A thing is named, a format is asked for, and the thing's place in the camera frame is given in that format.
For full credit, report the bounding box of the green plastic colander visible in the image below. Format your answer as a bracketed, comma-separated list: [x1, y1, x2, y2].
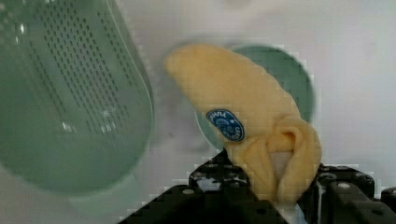
[1, 0, 153, 216]

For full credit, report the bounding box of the green mug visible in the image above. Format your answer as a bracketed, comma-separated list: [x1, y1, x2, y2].
[196, 46, 314, 146]

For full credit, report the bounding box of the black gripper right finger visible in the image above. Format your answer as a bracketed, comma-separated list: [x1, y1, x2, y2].
[298, 164, 396, 224]

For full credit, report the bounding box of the yellow plush banana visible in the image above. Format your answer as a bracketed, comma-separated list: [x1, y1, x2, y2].
[164, 44, 321, 203]

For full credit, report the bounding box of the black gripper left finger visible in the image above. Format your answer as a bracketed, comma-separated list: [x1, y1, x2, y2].
[118, 151, 289, 224]

